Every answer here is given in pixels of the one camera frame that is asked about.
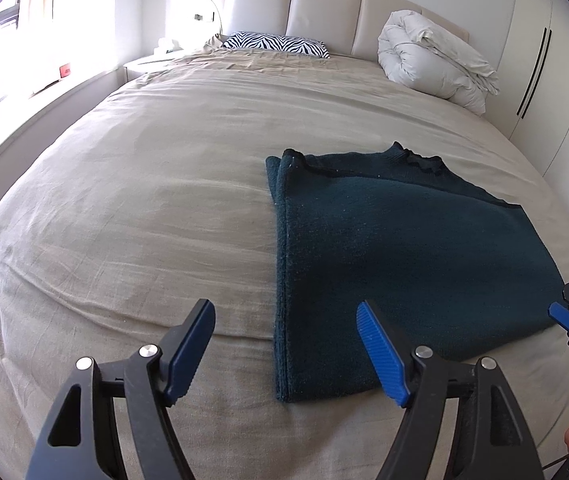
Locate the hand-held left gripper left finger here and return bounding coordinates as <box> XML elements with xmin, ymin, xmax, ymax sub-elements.
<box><xmin>25</xmin><ymin>298</ymin><xmax>216</xmax><ymax>480</ymax></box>

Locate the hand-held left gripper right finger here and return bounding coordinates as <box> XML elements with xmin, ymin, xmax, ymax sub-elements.
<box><xmin>355</xmin><ymin>300</ymin><xmax>547</xmax><ymax>480</ymax></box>

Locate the dark green knit sweater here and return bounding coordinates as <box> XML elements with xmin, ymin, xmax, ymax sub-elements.
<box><xmin>265</xmin><ymin>142</ymin><xmax>566</xmax><ymax>403</ymax></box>

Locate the bed with beige sheet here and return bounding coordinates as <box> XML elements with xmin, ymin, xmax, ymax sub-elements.
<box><xmin>0</xmin><ymin>35</ymin><xmax>569</xmax><ymax>480</ymax></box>

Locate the white wardrobe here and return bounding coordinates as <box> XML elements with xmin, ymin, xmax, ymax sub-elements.
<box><xmin>484</xmin><ymin>0</ymin><xmax>569</xmax><ymax>228</ymax></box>

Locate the rolled white duvet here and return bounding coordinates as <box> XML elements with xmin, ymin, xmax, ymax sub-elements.
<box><xmin>377</xmin><ymin>9</ymin><xmax>500</xmax><ymax>115</ymax></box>

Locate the white nightstand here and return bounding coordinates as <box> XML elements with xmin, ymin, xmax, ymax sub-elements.
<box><xmin>123</xmin><ymin>52</ymin><xmax>182</xmax><ymax>82</ymax></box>

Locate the zebra print pillow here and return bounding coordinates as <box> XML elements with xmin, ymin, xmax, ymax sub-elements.
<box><xmin>221</xmin><ymin>32</ymin><xmax>330</xmax><ymax>59</ymax></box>

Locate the beige padded headboard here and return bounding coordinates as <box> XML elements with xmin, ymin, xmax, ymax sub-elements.
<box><xmin>213</xmin><ymin>0</ymin><xmax>470</xmax><ymax>63</ymax></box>

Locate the thin black cable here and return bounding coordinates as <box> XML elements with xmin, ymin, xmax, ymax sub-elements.
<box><xmin>540</xmin><ymin>447</ymin><xmax>569</xmax><ymax>472</ymax></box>

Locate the black wardrobe handle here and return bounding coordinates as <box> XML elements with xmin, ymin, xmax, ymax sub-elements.
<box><xmin>515</xmin><ymin>27</ymin><xmax>548</xmax><ymax>116</ymax></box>
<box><xmin>521</xmin><ymin>30</ymin><xmax>554</xmax><ymax>120</ymax></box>

